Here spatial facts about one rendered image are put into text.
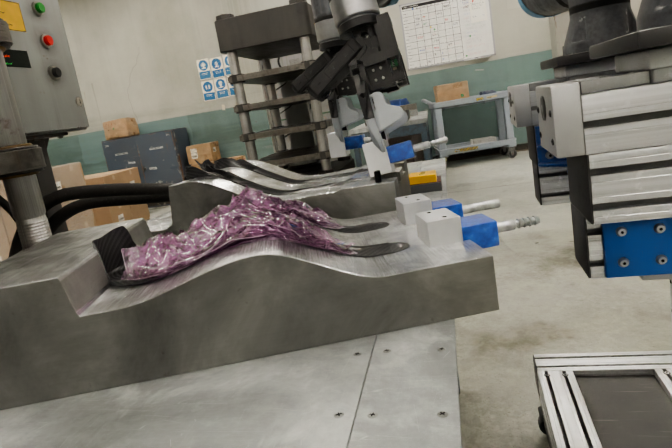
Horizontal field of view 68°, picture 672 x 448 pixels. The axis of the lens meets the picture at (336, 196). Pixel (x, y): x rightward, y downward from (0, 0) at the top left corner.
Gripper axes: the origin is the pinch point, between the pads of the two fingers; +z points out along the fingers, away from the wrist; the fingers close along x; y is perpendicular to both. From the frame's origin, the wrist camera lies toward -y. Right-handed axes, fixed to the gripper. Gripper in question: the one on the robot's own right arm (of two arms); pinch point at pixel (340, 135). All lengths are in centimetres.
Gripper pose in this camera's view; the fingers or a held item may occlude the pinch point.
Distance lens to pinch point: 112.6
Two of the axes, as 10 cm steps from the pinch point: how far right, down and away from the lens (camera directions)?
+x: 2.0, -2.0, 9.6
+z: 1.7, 9.7, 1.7
